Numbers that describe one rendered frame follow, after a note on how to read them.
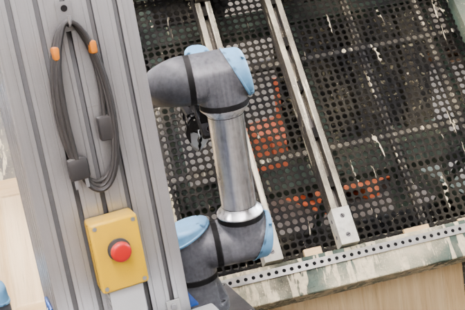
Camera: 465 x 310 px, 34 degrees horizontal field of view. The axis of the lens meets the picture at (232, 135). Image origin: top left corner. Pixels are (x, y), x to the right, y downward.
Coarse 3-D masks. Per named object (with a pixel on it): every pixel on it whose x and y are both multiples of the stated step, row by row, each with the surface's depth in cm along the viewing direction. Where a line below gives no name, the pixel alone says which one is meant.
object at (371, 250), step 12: (444, 228) 253; (456, 228) 254; (396, 240) 250; (408, 240) 251; (420, 240) 251; (348, 252) 248; (360, 252) 248; (372, 252) 248; (300, 264) 245; (312, 264) 245; (324, 264) 245; (240, 276) 242; (252, 276) 242; (264, 276) 243; (276, 276) 243
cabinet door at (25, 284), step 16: (0, 192) 252; (16, 192) 252; (0, 208) 249; (16, 208) 250; (0, 224) 247; (16, 224) 248; (0, 240) 245; (16, 240) 246; (0, 256) 243; (16, 256) 244; (32, 256) 244; (0, 272) 241; (16, 272) 242; (32, 272) 242; (16, 288) 240; (32, 288) 240; (16, 304) 237; (32, 304) 238
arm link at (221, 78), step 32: (192, 64) 170; (224, 64) 170; (192, 96) 170; (224, 96) 171; (224, 128) 175; (224, 160) 178; (224, 192) 182; (224, 224) 184; (256, 224) 184; (224, 256) 184; (256, 256) 187
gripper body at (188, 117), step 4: (180, 108) 235; (184, 108) 232; (188, 108) 232; (180, 112) 236; (184, 112) 232; (188, 112) 231; (192, 112) 230; (180, 116) 237; (184, 116) 235; (188, 116) 231; (192, 116) 229; (184, 120) 235; (188, 120) 229; (192, 120) 229; (196, 120) 230; (192, 124) 230; (196, 124) 231; (192, 128) 231; (196, 128) 232
